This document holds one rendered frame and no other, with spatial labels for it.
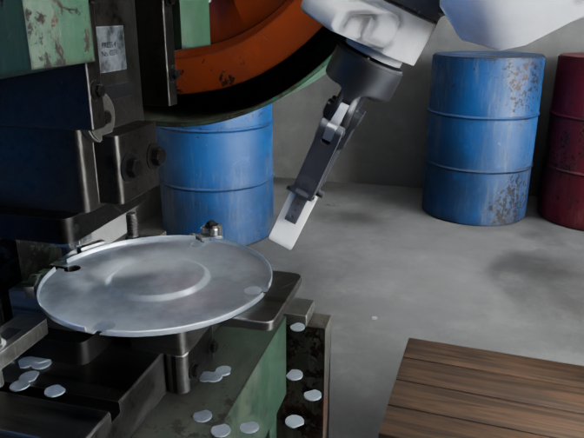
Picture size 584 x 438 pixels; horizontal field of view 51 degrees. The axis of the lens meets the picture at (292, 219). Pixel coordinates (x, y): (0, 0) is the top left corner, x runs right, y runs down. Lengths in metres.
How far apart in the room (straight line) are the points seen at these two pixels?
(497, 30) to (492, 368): 1.05
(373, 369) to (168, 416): 1.34
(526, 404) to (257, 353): 0.67
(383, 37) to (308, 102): 3.51
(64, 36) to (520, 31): 0.39
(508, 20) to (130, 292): 0.51
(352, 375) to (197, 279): 1.30
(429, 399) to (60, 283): 0.81
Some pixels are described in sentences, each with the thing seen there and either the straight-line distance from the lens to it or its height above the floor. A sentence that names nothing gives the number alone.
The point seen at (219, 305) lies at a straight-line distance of 0.72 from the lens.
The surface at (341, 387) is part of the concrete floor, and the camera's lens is 1.97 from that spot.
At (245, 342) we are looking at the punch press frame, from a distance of 0.92.
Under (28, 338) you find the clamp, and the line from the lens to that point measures 0.78.
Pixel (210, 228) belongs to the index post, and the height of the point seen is 0.79.
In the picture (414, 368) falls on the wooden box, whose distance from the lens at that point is 1.43.
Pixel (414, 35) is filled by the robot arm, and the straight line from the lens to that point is 0.62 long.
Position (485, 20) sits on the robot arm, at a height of 1.10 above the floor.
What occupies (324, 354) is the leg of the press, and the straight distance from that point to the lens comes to 1.03.
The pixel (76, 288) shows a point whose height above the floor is 0.78.
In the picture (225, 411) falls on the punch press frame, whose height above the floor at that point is 0.64.
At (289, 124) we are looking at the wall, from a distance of 4.16.
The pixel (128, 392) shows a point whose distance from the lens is 0.73.
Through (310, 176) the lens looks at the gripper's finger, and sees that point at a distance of 0.64.
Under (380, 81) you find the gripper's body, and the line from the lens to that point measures 0.63.
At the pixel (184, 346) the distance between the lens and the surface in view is 0.78.
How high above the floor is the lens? 1.11
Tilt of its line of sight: 19 degrees down
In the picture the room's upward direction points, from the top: straight up
